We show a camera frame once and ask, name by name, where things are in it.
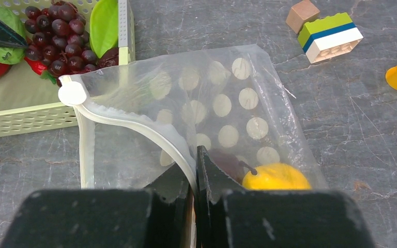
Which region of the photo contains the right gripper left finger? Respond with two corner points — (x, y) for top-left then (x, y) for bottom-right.
(1, 165), (191, 247)

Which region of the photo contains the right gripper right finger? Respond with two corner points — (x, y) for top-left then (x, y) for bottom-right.
(196, 146), (375, 247)

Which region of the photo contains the green cucumber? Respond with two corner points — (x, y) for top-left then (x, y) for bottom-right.
(0, 7), (28, 65)

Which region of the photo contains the yellow lemon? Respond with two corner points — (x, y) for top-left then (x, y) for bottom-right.
(242, 163), (312, 190)

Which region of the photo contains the purple grape bunch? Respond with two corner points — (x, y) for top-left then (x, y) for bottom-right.
(24, 1), (98, 86)

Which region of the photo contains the pale green plastic basket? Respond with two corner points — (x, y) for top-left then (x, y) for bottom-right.
(0, 1), (135, 137)

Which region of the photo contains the clear dotted zip bag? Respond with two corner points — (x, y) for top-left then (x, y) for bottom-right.
(58, 43), (329, 206)

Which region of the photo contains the red chili pepper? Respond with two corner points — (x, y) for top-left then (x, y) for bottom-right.
(24, 57), (57, 85)

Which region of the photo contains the green leaf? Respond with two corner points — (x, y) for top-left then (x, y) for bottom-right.
(89, 0), (118, 58)

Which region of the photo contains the dark brown date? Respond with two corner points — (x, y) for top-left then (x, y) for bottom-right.
(98, 47), (119, 69)

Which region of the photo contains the green blue white brick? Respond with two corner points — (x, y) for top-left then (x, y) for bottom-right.
(297, 12), (363, 64)

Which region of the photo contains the brown wooden cube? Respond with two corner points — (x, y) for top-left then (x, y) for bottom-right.
(285, 0), (320, 34)

